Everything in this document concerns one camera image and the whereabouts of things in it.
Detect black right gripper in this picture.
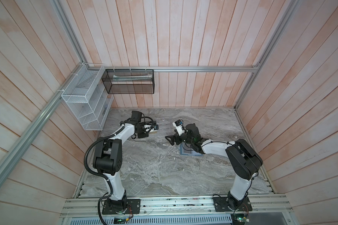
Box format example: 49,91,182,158
165,128,193,145

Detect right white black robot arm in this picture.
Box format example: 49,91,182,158
165,120,263,211

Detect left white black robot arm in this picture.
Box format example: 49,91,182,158
91,111,158,201

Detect black mesh basket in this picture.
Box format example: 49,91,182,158
101,69,155,94

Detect white ventilation grille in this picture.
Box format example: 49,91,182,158
68,214,232,225

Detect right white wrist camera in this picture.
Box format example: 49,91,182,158
173,120,186,136

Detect white wire mesh shelf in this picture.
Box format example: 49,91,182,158
62,63,114,131

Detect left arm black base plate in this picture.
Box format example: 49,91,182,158
102,198,141,215

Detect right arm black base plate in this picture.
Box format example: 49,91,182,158
212,196,253,212

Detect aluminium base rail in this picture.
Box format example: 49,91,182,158
60,194,294,218

